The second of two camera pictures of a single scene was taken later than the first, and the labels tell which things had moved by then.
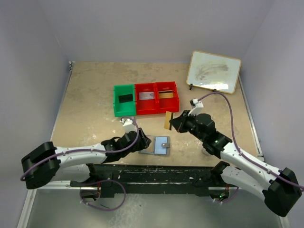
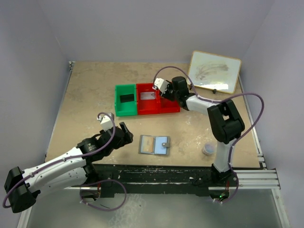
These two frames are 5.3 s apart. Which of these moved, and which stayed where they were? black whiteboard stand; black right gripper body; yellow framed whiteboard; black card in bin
Moved: black right gripper body
Stayed: black card in bin; yellow framed whiteboard; black whiteboard stand
